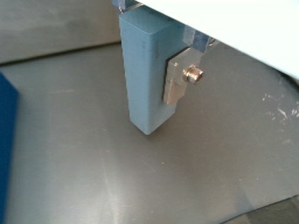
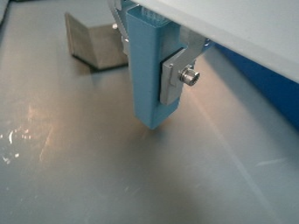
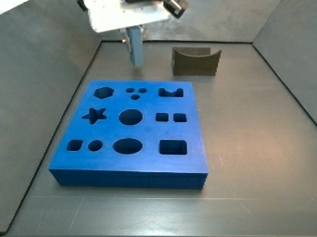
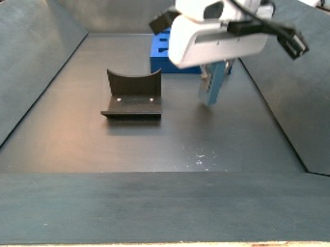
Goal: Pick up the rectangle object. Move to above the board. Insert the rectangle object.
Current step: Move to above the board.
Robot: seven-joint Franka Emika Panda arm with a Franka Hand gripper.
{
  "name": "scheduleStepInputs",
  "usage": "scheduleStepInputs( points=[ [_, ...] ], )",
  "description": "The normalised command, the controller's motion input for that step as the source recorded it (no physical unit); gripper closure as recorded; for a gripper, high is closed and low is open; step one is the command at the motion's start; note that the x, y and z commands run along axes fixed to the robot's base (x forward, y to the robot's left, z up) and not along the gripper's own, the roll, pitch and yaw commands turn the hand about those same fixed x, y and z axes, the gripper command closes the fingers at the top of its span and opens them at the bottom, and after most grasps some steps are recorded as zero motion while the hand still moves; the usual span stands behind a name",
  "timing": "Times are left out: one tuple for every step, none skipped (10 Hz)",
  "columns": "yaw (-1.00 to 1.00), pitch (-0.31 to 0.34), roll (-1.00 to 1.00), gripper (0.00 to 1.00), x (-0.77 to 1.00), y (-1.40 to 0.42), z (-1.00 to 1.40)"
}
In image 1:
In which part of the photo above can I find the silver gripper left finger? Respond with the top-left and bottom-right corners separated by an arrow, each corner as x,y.
112,0 -> 141,13

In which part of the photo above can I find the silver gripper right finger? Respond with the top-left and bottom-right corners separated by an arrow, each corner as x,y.
162,25 -> 214,105

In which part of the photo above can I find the light blue rectangular block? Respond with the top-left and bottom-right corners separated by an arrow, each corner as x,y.
118,6 -> 186,135

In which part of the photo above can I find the blue foam shape board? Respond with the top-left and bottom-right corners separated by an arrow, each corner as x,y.
0,73 -> 18,224

